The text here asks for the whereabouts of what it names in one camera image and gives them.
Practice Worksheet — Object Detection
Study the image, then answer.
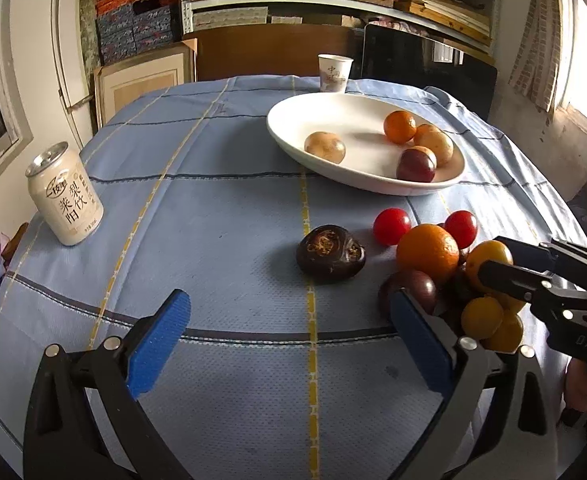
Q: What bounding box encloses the yellow orange citrus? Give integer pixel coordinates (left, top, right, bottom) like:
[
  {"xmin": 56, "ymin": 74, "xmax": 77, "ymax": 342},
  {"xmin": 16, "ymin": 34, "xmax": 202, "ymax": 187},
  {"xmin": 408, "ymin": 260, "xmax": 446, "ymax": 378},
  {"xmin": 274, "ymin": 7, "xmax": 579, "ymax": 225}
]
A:
[{"xmin": 465, "ymin": 239, "xmax": 515, "ymax": 294}]

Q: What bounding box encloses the red tomato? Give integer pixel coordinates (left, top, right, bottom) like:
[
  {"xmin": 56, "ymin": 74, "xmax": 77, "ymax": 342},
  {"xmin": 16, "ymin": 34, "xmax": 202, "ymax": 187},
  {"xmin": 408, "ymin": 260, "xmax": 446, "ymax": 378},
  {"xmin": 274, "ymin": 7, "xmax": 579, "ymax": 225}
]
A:
[
  {"xmin": 444, "ymin": 210, "xmax": 478, "ymax": 250},
  {"xmin": 373, "ymin": 208, "xmax": 412, "ymax": 247}
]

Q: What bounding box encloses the orange tangerine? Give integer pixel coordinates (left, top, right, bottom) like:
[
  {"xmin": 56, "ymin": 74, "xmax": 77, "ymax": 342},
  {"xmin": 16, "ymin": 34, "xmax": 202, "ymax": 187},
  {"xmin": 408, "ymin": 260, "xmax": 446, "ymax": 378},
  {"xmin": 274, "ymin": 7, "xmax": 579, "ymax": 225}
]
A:
[
  {"xmin": 383, "ymin": 110, "xmax": 417, "ymax": 144},
  {"xmin": 395, "ymin": 223, "xmax": 459, "ymax": 284}
]

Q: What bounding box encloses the dark purple plum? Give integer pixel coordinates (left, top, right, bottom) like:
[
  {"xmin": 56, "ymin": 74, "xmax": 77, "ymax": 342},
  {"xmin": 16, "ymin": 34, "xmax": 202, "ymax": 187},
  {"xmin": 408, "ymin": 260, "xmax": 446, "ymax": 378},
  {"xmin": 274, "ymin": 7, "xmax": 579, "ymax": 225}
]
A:
[{"xmin": 397, "ymin": 145, "xmax": 437, "ymax": 183}]

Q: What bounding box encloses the orange striped fruit front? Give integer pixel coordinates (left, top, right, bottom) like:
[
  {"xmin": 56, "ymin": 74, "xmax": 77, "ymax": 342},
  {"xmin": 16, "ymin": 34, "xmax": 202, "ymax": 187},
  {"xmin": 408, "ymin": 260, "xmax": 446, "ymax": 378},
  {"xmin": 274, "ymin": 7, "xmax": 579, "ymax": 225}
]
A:
[{"xmin": 414, "ymin": 124, "xmax": 454, "ymax": 167}]

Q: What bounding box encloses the dark brown mangosteen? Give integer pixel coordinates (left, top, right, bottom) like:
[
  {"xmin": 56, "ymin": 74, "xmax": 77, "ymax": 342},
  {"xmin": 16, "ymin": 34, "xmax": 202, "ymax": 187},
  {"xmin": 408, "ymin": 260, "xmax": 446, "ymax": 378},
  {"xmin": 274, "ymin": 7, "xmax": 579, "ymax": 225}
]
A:
[{"xmin": 295, "ymin": 224, "xmax": 366, "ymax": 284}]

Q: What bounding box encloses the tan passion fruit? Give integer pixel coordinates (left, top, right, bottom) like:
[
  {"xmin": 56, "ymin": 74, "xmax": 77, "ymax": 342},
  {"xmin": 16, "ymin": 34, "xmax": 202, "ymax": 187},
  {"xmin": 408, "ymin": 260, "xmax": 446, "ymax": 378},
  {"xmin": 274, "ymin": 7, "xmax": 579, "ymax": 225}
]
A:
[{"xmin": 304, "ymin": 131, "xmax": 345, "ymax": 164}]

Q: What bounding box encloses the small yellow citrus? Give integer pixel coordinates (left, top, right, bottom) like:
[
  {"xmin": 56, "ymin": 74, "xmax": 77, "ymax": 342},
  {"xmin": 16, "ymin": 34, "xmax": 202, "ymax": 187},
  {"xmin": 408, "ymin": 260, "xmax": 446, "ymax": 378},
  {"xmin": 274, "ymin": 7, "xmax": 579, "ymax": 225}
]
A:
[{"xmin": 461, "ymin": 296, "xmax": 504, "ymax": 340}]

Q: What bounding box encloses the person's right hand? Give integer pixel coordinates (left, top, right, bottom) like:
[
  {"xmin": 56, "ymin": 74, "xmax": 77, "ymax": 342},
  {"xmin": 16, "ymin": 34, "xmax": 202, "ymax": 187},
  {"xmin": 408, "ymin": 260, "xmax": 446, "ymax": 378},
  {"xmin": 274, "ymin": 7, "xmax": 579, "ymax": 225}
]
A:
[{"xmin": 563, "ymin": 358, "xmax": 587, "ymax": 413}]

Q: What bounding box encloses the blue checked tablecloth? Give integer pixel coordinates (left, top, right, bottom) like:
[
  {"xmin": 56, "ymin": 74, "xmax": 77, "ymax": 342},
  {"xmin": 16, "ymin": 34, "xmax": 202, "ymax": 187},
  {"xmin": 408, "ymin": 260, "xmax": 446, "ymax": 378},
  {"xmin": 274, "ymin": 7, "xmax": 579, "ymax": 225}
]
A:
[{"xmin": 0, "ymin": 76, "xmax": 587, "ymax": 479}]

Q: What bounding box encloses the white beverage can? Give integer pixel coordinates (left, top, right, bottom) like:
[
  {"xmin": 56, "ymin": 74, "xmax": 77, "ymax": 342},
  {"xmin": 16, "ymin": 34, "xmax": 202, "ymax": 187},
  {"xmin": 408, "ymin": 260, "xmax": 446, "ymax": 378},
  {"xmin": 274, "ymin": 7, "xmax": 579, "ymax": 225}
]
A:
[{"xmin": 24, "ymin": 141, "xmax": 104, "ymax": 246}]

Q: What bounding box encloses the white oval plate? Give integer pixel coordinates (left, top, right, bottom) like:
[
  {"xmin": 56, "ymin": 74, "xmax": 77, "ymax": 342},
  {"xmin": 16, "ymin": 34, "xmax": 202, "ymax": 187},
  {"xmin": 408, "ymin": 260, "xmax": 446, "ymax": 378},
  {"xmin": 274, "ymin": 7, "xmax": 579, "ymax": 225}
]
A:
[{"xmin": 266, "ymin": 93, "xmax": 466, "ymax": 196}]

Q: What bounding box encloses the beige curtain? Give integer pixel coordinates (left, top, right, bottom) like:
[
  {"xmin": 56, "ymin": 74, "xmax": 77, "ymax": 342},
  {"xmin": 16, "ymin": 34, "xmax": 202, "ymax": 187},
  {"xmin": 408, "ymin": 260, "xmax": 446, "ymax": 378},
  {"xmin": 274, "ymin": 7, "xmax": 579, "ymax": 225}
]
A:
[{"xmin": 508, "ymin": 0, "xmax": 573, "ymax": 116}]

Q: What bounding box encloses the black monitor screen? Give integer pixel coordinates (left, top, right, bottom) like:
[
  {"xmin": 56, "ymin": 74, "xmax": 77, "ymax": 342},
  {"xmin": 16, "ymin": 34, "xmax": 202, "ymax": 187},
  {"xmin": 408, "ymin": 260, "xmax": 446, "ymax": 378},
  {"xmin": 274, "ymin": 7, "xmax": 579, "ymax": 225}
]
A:
[{"xmin": 362, "ymin": 24, "xmax": 497, "ymax": 119}]

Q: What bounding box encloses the white paper cup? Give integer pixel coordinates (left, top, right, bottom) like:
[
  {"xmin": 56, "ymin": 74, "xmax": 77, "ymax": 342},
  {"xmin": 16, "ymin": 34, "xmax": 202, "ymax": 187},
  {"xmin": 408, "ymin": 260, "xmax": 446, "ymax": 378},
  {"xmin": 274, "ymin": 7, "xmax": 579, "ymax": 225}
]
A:
[{"xmin": 317, "ymin": 53, "xmax": 353, "ymax": 93}]

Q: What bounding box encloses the framed picture leaning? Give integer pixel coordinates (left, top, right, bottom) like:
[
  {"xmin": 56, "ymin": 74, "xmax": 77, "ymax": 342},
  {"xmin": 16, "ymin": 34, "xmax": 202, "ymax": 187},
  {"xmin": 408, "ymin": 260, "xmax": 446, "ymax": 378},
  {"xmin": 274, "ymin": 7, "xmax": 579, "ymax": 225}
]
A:
[{"xmin": 94, "ymin": 39, "xmax": 198, "ymax": 127}]

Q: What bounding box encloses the brown wooden cabinet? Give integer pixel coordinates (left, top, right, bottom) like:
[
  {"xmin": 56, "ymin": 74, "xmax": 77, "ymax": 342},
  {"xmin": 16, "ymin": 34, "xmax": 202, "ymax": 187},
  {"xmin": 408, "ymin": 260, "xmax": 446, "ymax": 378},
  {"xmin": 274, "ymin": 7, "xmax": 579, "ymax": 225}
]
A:
[{"xmin": 183, "ymin": 24, "xmax": 363, "ymax": 80}]

